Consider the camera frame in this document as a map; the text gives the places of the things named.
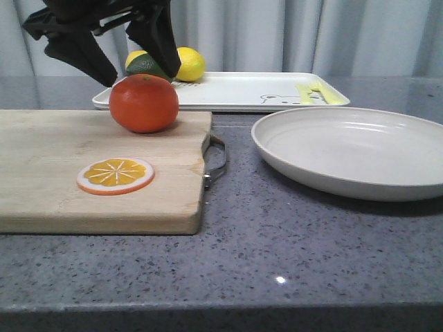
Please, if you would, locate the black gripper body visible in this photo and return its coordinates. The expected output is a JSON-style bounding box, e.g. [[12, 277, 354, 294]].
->
[[23, 1, 170, 40]]

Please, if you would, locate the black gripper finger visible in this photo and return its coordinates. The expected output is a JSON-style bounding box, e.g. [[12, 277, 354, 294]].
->
[[44, 33, 118, 87], [126, 3, 181, 77]]

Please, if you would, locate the orange mandarin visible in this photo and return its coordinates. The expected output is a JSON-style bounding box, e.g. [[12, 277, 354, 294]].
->
[[109, 74, 179, 133]]

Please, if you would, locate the beige round plate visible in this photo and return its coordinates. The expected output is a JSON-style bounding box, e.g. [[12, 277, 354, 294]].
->
[[251, 107, 442, 202]]

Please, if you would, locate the white bear print tray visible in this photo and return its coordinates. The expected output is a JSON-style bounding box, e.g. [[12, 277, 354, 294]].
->
[[91, 71, 351, 112]]

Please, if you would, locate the yellow lemon left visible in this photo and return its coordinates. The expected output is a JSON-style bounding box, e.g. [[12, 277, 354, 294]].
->
[[125, 50, 147, 68]]

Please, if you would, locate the yellow lemon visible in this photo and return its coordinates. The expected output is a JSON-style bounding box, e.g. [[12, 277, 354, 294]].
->
[[125, 50, 147, 68], [176, 47, 206, 82]]

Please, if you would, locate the green lime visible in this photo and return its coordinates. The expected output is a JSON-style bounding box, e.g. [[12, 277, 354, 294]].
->
[[126, 53, 173, 82]]

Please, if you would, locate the yellow lemon right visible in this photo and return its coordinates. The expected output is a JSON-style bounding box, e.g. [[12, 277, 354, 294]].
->
[[176, 47, 206, 82]]

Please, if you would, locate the wooden cutting board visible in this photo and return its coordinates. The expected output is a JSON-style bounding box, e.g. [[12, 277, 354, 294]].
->
[[1, 110, 212, 234]]

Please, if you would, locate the orange slice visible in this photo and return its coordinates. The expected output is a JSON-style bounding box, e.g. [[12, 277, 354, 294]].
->
[[76, 157, 155, 196]]

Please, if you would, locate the light green plastic knife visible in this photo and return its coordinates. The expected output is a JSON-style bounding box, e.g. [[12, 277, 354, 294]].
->
[[296, 83, 321, 104]]

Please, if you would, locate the grey curtain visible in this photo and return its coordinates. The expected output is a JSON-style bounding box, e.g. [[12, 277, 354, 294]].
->
[[0, 0, 443, 77]]

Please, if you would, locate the light green plastic fork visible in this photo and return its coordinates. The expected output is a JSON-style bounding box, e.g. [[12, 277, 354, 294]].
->
[[309, 81, 349, 105]]

